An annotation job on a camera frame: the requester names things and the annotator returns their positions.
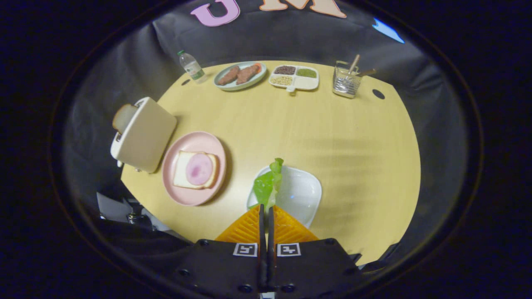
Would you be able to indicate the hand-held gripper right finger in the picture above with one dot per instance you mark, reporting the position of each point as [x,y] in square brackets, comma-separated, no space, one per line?
[311,270]

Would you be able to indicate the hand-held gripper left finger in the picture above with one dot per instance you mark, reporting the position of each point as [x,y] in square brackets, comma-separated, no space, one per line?
[226,270]

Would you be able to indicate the green lettuce leaf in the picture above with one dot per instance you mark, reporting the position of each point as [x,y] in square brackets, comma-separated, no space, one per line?
[266,187]

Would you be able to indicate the toasted bread slice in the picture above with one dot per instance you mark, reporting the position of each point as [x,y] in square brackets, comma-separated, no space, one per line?
[122,117]

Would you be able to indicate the white square plate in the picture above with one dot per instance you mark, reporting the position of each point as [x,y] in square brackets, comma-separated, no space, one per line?
[299,195]

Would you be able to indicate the pink ham slice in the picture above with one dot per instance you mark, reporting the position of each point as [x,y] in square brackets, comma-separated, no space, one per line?
[199,169]

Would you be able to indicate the white bread slice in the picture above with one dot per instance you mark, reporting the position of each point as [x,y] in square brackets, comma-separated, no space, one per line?
[179,172]

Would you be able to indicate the pink plate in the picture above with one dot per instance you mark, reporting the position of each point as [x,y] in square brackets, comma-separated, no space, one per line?
[187,141]

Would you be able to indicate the white toaster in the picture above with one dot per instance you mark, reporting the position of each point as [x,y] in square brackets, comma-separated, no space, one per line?
[145,133]

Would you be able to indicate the white divided grain dish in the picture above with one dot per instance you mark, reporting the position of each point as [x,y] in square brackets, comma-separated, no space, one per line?
[305,83]

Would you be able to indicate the glass utensil holder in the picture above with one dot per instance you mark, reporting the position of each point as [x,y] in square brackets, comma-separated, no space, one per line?
[345,85]

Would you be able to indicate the pale green plate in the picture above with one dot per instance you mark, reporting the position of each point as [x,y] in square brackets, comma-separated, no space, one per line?
[253,81]

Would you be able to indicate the brown meat piece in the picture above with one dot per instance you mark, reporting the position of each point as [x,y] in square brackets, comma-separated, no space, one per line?
[228,75]
[247,74]

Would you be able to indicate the orange carrot slice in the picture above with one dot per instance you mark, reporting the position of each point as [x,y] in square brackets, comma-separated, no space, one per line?
[258,67]

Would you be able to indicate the clear plastic water bottle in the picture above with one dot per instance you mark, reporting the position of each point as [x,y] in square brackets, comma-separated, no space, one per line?
[192,66]

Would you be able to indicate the wooden stick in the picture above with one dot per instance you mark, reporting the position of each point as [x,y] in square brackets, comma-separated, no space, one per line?
[354,63]

